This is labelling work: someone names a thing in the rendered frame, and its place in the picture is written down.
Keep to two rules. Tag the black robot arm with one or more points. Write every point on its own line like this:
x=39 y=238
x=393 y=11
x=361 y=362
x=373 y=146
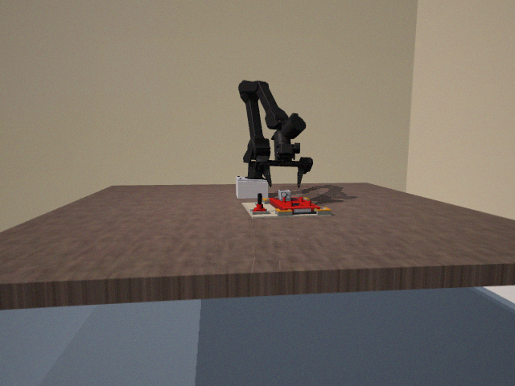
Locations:
x=287 y=127

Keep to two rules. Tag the beige flat plate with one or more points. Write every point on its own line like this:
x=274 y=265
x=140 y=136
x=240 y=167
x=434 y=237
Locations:
x=272 y=212

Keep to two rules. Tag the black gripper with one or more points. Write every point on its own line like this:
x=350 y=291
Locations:
x=263 y=164

